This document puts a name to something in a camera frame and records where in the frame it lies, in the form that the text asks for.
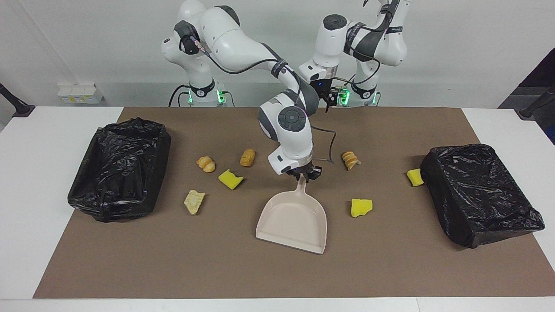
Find beige plastic dustpan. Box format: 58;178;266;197
255;175;328;255

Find large yellow sponge piece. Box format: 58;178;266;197
351;198;373;218

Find notched yellow sponge piece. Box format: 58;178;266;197
218;169;245;190

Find pale bread chunk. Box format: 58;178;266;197
184;190;206;215

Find open bin with black bag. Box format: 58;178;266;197
67;117;172;223

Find brown table mat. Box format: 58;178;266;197
33;107;555;299

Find box wrapped in black bag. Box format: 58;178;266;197
420;143;546;249

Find black stand foot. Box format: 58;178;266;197
515;84;555;120
0;82;36;118

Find white box on table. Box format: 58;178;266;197
58;83;104;105

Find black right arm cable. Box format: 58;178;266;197
191;37;337;164

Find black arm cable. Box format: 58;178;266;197
191;37;337;164
343;0;402;86

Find black left base cables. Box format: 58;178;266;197
338;84;382;107

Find black base cables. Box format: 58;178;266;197
338;84;382;107
168;84;235;107

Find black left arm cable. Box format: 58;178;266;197
343;0;402;86

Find black right base cables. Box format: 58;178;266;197
168;84;235;107

